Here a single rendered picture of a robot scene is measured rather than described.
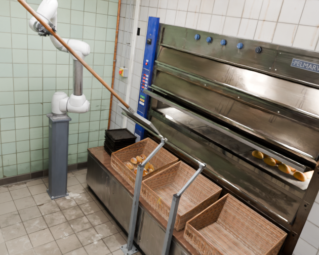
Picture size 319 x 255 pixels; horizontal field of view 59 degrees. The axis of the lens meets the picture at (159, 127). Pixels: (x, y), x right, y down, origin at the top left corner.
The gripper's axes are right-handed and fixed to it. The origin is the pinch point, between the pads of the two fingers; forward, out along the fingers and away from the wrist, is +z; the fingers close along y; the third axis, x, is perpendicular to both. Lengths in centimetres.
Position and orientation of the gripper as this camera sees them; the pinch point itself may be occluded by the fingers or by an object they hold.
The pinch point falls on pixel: (51, 31)
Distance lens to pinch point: 217.2
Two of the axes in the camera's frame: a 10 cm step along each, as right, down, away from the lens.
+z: 6.1, 3.8, -7.0
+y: -6.3, 7.7, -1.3
